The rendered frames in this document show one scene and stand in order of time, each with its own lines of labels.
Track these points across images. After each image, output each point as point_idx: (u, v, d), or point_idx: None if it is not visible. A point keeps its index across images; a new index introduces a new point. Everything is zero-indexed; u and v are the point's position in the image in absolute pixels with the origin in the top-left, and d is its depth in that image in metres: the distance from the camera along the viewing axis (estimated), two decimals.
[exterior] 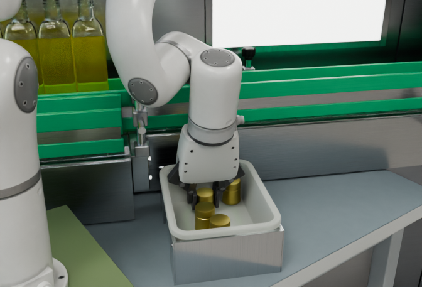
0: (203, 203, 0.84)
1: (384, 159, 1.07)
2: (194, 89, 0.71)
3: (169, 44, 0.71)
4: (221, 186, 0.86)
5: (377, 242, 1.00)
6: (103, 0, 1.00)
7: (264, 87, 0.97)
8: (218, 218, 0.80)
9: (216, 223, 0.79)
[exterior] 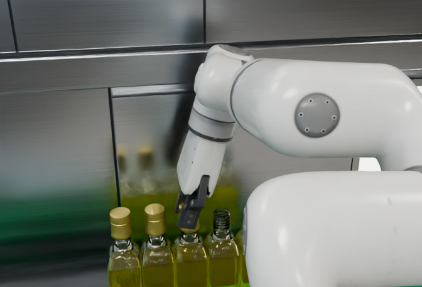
0: None
1: None
2: None
3: None
4: None
5: None
6: (252, 189, 0.99)
7: (420, 286, 0.95)
8: None
9: None
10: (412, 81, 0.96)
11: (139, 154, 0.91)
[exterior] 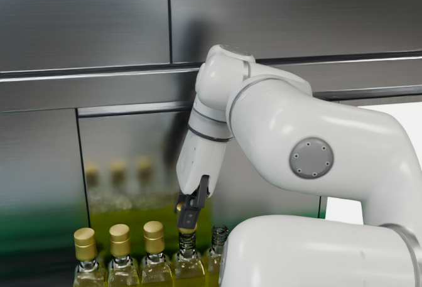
0: (180, 206, 0.83)
1: None
2: None
3: None
4: None
5: None
6: (222, 207, 0.99)
7: None
8: None
9: None
10: (380, 99, 0.96)
11: (107, 173, 0.91)
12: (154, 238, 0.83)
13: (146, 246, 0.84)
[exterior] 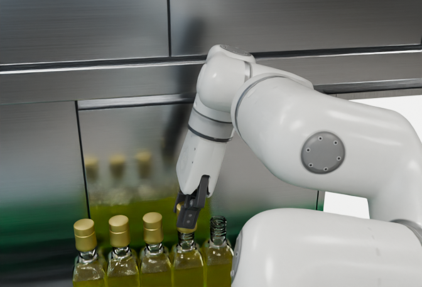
0: (180, 206, 0.83)
1: None
2: None
3: None
4: None
5: None
6: (221, 200, 1.00)
7: None
8: None
9: None
10: (378, 92, 0.97)
11: (107, 165, 0.92)
12: (153, 228, 0.84)
13: (145, 237, 0.85)
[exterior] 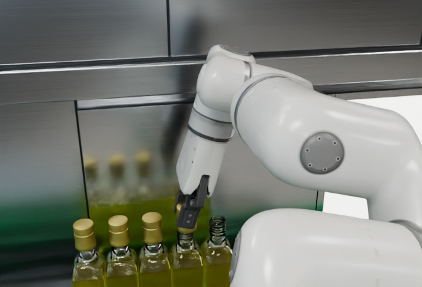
0: (180, 206, 0.83)
1: None
2: None
3: None
4: None
5: None
6: (220, 200, 1.00)
7: None
8: None
9: None
10: (377, 92, 0.97)
11: (106, 165, 0.92)
12: (152, 228, 0.84)
13: (144, 237, 0.85)
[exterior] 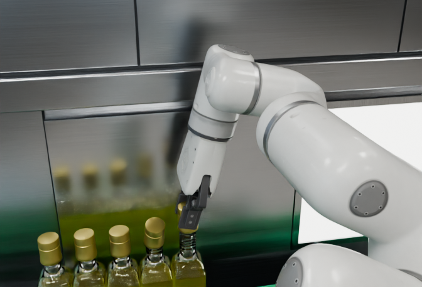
0: (149, 225, 0.82)
1: None
2: None
3: (263, 85, 0.66)
4: None
5: None
6: None
7: None
8: None
9: None
10: (353, 102, 0.95)
11: (75, 176, 0.90)
12: (120, 242, 0.82)
13: (112, 250, 0.83)
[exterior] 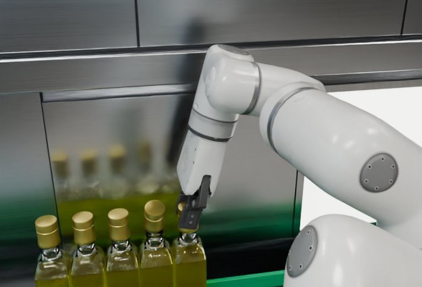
0: (148, 208, 0.80)
1: None
2: None
3: (263, 83, 0.66)
4: None
5: None
6: None
7: None
8: None
9: None
10: (356, 85, 0.94)
11: (73, 160, 0.89)
12: (119, 225, 0.80)
13: (110, 234, 0.82)
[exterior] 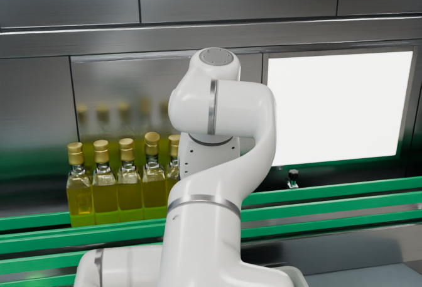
0: (147, 136, 1.13)
1: (399, 255, 1.35)
2: None
3: (217, 118, 0.63)
4: None
5: None
6: None
7: (308, 208, 1.26)
8: (174, 137, 1.15)
9: None
10: (302, 53, 1.26)
11: (93, 107, 1.21)
12: (126, 149, 1.13)
13: (120, 156, 1.14)
